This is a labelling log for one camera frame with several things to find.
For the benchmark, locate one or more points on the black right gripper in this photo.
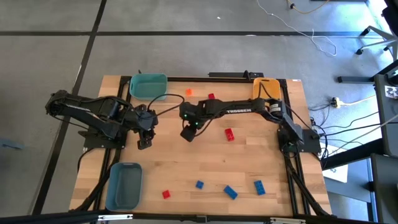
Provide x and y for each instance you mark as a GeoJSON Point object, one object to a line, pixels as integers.
{"type": "Point", "coordinates": [194, 113]}

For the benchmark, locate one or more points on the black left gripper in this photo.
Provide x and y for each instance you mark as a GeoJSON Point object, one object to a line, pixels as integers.
{"type": "Point", "coordinates": [146, 119]}

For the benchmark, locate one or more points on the long red block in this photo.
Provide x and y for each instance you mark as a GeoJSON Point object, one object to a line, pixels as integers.
{"type": "Point", "coordinates": [229, 134]}

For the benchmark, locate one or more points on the small orange block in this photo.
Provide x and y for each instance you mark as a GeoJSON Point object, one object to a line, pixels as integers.
{"type": "Point", "coordinates": [189, 92]}

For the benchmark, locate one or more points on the small red block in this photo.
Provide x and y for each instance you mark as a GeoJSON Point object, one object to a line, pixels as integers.
{"type": "Point", "coordinates": [166, 194]}
{"type": "Point", "coordinates": [211, 96]}

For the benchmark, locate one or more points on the small blue block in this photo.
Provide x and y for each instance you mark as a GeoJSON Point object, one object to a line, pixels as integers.
{"type": "Point", "coordinates": [199, 184]}

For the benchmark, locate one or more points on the long blue block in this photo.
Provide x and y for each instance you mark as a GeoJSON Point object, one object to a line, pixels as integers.
{"type": "Point", "coordinates": [230, 192]}
{"type": "Point", "coordinates": [259, 187]}

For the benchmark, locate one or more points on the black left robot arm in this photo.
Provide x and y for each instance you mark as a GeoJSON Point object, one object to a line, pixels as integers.
{"type": "Point", "coordinates": [93, 107]}

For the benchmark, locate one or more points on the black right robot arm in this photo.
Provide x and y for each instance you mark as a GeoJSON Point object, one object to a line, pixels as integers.
{"type": "Point", "coordinates": [239, 110]}

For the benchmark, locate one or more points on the grey-blue plastic bin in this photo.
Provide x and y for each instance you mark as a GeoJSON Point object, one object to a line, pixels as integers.
{"type": "Point", "coordinates": [124, 186]}

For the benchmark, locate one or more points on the teal plastic bin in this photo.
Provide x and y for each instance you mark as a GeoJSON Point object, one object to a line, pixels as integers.
{"type": "Point", "coordinates": [147, 87]}

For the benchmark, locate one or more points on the yellow plastic bin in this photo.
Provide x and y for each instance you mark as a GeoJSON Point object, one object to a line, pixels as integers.
{"type": "Point", "coordinates": [274, 88]}

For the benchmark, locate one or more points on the white power strip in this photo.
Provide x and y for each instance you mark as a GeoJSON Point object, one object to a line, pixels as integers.
{"type": "Point", "coordinates": [335, 102]}

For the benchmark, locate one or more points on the white box blue print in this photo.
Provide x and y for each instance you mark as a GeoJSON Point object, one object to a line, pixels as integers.
{"type": "Point", "coordinates": [337, 173]}

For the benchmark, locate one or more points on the black diagonal beam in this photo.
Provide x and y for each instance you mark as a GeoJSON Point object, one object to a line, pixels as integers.
{"type": "Point", "coordinates": [351, 152]}

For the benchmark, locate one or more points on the dark grey desk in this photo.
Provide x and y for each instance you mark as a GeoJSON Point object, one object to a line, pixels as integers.
{"type": "Point", "coordinates": [388, 124]}
{"type": "Point", "coordinates": [385, 193]}

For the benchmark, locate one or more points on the black white marker tag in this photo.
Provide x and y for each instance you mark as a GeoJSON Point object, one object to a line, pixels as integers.
{"type": "Point", "coordinates": [391, 92]}

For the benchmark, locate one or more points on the grey chair base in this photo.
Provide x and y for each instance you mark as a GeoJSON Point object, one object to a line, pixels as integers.
{"type": "Point", "coordinates": [379, 32]}

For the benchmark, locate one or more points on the black chair seat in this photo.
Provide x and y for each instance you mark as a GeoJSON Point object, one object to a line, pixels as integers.
{"type": "Point", "coordinates": [392, 15]}

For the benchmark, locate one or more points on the black table frame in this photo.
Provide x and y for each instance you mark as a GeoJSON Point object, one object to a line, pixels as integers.
{"type": "Point", "coordinates": [186, 79]}

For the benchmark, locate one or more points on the silver frame bracket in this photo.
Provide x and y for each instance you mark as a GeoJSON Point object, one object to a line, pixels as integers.
{"type": "Point", "coordinates": [287, 221]}
{"type": "Point", "coordinates": [115, 217]}

